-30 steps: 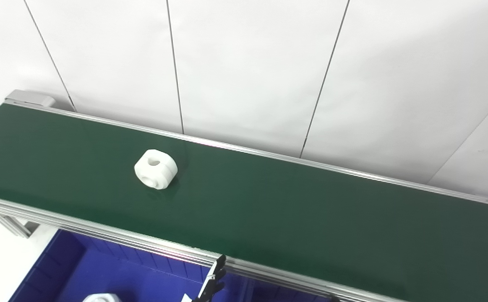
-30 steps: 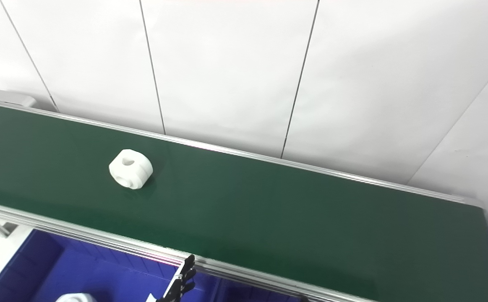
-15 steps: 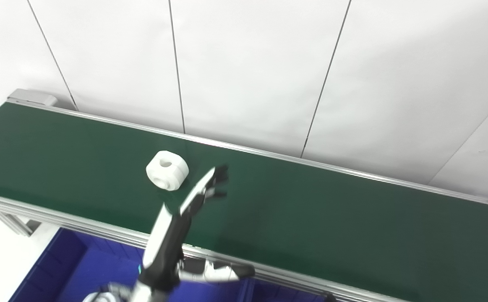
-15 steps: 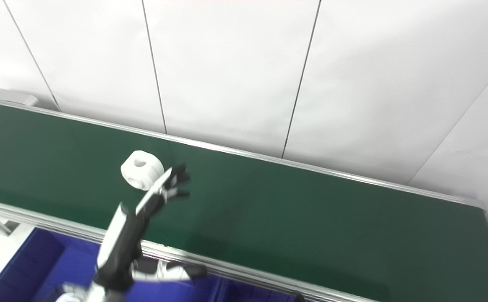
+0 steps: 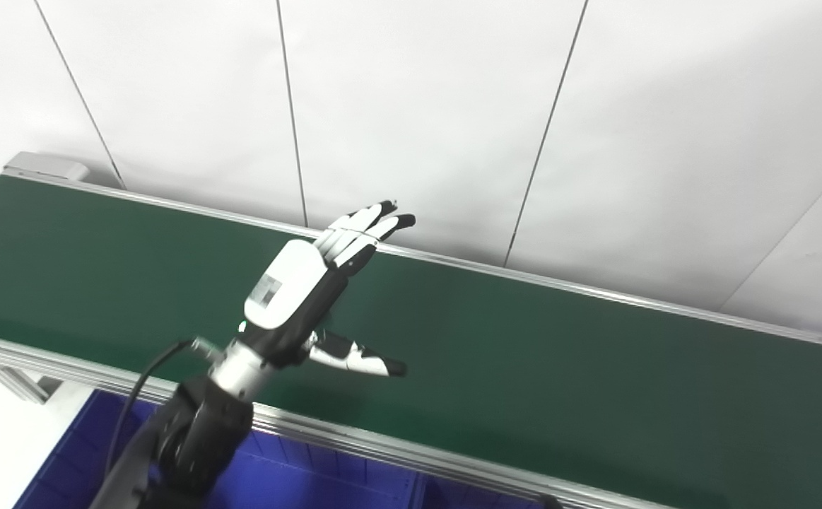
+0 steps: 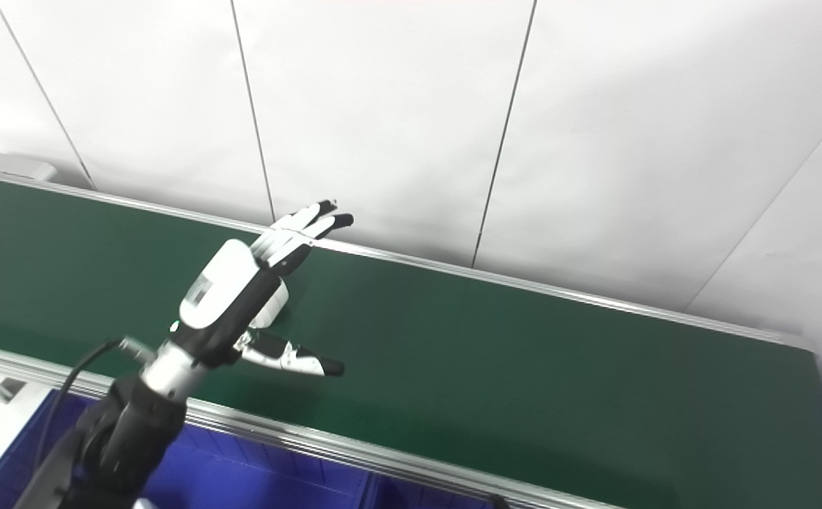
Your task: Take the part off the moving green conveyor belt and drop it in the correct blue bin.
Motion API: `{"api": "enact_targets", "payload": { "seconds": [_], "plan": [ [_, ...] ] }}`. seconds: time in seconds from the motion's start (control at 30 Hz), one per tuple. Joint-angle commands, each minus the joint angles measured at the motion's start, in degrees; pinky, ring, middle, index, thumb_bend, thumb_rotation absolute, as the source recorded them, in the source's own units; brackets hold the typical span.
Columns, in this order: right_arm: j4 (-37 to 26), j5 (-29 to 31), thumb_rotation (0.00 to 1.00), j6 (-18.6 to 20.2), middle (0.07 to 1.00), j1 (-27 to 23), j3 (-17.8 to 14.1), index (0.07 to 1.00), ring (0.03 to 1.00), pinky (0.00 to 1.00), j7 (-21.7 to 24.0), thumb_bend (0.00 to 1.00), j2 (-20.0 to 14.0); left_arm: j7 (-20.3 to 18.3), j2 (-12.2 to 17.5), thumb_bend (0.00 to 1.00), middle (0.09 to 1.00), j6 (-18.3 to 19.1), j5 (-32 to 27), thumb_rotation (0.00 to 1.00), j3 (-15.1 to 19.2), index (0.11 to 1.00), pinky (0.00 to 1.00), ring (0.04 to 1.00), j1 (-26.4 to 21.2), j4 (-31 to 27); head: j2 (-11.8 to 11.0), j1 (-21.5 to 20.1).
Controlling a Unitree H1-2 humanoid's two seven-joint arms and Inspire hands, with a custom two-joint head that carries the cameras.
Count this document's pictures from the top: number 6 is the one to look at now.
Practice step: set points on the blue plastic bin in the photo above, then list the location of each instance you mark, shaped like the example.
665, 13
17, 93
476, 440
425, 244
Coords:
425, 499
241, 475

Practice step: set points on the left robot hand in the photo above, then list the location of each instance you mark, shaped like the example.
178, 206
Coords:
223, 297

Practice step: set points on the green conveyor belt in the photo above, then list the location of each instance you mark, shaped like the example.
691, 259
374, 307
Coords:
312, 438
524, 367

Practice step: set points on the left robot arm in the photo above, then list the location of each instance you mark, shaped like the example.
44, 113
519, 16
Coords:
121, 438

